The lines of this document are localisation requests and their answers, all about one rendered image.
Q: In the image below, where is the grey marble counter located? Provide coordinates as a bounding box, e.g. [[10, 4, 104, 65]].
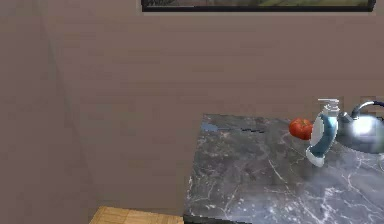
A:
[[182, 113, 384, 224]]

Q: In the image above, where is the shiny silver kettle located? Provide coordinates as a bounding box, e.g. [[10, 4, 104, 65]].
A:
[[335, 100, 384, 155]]

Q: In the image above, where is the blue white soap bottle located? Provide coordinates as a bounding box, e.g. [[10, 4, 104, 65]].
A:
[[305, 98, 341, 168]]

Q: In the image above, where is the blue handled knife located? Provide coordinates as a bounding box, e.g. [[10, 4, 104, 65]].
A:
[[201, 122, 268, 134]]

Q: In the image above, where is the red tomato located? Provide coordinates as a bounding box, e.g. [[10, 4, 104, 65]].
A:
[[288, 117, 314, 141]]

